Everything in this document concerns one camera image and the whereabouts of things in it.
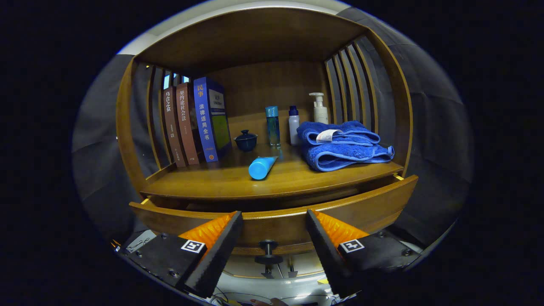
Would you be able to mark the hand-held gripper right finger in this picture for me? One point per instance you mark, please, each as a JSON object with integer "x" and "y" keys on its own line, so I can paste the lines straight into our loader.
{"x": 329, "y": 255}

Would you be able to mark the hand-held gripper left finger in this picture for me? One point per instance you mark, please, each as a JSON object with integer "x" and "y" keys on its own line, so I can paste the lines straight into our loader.
{"x": 219, "y": 255}

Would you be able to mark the black drawer knob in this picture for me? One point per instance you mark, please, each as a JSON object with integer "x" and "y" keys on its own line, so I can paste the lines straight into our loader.
{"x": 268, "y": 250}

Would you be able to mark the wooden drawer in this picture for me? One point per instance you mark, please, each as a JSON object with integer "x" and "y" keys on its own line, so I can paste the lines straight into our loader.
{"x": 276, "y": 229}

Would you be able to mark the blue cosmetic tube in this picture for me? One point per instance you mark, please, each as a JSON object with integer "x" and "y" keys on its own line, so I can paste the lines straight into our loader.
{"x": 261, "y": 166}

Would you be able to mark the wooden countertop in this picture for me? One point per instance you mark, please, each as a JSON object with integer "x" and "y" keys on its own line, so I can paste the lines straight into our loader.
{"x": 229, "y": 178}

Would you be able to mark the wooden cabinet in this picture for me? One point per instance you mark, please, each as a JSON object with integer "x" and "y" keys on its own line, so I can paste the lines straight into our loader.
{"x": 272, "y": 85}

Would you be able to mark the blue folded towel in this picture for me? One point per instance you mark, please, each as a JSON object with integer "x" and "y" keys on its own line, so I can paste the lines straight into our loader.
{"x": 344, "y": 146}

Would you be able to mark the blue lidded teacup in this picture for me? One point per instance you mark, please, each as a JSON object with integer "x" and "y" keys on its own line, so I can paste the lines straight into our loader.
{"x": 245, "y": 140}

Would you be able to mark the white bottle blue cap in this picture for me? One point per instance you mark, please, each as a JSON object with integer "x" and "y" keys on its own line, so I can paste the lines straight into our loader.
{"x": 293, "y": 125}

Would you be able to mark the thick blue book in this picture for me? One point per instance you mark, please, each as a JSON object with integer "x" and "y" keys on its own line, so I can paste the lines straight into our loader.
{"x": 210, "y": 119}

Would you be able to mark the reddish brown book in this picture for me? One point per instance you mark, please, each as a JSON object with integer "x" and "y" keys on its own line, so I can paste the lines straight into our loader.
{"x": 187, "y": 121}

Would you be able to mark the dark brown book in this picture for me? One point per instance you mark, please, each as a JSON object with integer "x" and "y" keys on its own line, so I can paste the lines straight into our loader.
{"x": 172, "y": 125}

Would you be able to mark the teal glass bottle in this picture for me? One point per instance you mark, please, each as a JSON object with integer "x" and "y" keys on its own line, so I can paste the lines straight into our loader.
{"x": 272, "y": 127}

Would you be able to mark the white pump bottle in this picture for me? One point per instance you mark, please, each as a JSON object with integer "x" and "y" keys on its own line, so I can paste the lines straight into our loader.
{"x": 320, "y": 110}

